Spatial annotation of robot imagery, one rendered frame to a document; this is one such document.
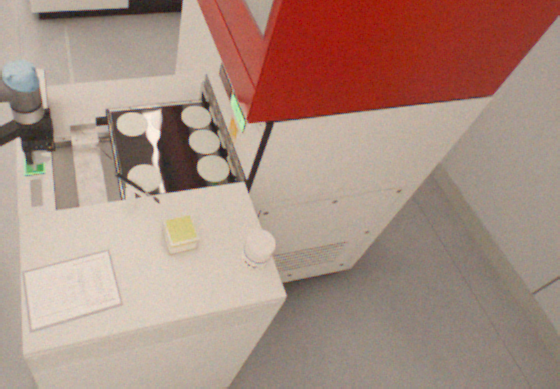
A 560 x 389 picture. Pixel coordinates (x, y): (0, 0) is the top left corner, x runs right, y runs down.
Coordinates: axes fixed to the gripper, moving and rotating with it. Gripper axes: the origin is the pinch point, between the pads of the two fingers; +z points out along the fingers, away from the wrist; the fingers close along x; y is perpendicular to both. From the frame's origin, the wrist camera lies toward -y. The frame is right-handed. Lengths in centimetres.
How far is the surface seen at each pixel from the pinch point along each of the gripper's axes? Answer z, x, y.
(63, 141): 12.9, 17.1, 8.9
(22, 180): 1.8, -4.1, -2.6
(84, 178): 9.7, -0.7, 13.9
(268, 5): -57, -11, 53
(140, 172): 7.7, -2.7, 30.3
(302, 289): 97, -18, 106
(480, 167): 67, 14, 207
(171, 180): 7.7, -7.1, 38.9
